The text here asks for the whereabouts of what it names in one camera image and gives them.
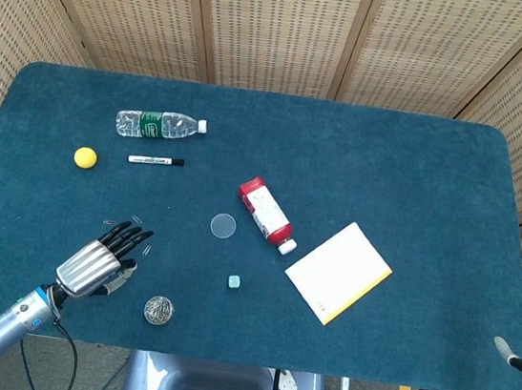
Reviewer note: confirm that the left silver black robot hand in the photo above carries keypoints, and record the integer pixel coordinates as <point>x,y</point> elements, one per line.
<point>87,268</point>

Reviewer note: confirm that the silver paperclip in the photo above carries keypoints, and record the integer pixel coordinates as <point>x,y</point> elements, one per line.
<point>147,250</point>
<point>137,219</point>

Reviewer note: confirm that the container of paper clips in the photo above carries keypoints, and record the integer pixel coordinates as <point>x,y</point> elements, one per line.
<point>158,310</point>

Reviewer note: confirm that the yellow foam ball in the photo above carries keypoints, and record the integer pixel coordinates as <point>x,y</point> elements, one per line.
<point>85,157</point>

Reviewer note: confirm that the white whiteboard marker black cap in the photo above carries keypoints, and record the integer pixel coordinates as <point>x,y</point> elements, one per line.
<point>150,160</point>

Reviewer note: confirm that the clear round plastic lid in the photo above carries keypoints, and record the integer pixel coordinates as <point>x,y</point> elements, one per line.
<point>223,225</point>

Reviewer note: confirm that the small teal cube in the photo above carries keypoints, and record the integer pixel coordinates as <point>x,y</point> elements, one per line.
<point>233,283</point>

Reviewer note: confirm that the clear water bottle green label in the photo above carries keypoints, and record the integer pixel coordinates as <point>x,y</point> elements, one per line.
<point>131,124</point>

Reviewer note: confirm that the red juice bottle white cap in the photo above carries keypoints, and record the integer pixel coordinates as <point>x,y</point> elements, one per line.
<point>266,212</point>

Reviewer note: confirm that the blue felt table cover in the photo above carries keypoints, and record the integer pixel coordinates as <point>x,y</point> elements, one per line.
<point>389,173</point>

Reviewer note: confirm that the white notebook yellow spine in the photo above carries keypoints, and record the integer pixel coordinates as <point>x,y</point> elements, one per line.
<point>337,272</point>

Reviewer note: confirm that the white perforated plate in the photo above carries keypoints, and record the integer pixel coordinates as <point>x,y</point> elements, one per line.
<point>287,387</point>

